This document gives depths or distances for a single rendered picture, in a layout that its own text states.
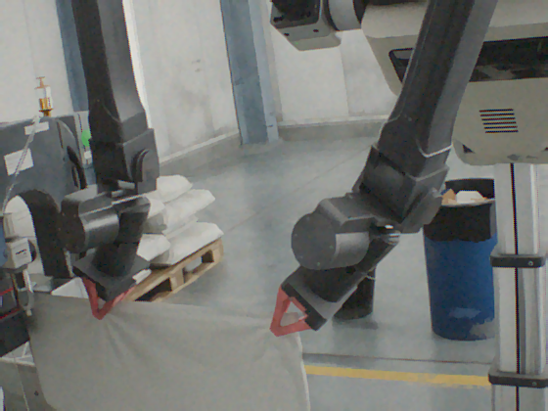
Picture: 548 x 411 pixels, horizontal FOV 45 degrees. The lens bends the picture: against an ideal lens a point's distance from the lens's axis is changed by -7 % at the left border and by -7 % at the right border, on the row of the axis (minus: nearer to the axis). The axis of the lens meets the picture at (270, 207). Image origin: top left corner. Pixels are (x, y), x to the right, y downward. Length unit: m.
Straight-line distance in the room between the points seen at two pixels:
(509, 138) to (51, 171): 0.78
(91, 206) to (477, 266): 2.35
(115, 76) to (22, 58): 5.81
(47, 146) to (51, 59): 5.79
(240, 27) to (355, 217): 9.00
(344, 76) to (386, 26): 8.23
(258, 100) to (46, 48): 3.73
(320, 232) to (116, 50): 0.34
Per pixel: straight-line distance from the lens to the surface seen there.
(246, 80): 9.67
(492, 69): 1.12
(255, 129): 9.71
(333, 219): 0.68
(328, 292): 0.78
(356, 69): 9.26
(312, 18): 1.15
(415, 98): 0.67
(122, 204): 0.89
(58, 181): 1.15
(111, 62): 0.84
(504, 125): 1.22
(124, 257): 0.93
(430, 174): 0.71
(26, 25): 6.77
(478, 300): 3.10
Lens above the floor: 1.39
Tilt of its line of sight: 13 degrees down
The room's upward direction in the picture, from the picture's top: 8 degrees counter-clockwise
